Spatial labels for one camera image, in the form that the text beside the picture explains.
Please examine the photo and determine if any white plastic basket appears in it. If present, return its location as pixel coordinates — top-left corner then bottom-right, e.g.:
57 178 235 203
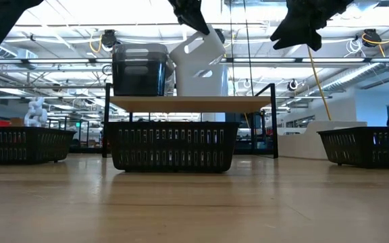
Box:
175 62 230 97
169 24 227 67

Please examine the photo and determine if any white counter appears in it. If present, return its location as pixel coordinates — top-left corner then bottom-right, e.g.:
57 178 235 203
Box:
277 120 368 160

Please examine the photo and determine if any white knobbly sculpture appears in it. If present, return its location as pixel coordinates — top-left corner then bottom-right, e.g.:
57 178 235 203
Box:
23 97 49 128

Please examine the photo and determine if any black slotted plastic basket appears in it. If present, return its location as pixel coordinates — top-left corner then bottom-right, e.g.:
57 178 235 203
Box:
316 126 389 169
0 126 78 166
107 121 240 174

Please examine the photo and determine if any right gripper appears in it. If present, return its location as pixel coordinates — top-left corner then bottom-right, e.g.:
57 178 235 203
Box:
270 0 355 52

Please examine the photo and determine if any black hanging cable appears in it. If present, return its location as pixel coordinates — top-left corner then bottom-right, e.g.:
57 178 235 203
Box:
242 0 255 97

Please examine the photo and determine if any yellow hanging cable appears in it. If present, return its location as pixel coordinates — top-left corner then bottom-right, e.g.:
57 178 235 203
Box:
307 46 332 122

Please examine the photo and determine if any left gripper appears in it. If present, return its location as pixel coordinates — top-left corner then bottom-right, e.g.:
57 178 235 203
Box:
167 0 211 36

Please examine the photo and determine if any translucent grey plastic basket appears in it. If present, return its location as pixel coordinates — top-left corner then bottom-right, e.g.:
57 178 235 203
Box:
111 59 169 97
111 43 170 67

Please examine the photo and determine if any wooden shelf with black frame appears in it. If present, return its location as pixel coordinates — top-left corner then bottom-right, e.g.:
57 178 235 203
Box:
101 82 280 159

